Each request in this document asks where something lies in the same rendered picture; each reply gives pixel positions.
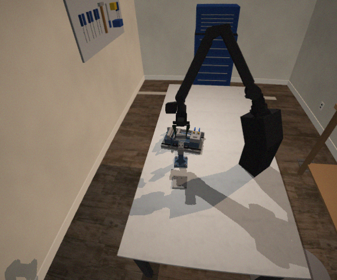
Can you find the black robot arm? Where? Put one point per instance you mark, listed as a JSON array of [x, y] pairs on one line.
[[259, 107]]

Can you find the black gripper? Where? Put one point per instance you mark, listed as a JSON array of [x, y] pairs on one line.
[[181, 124]]

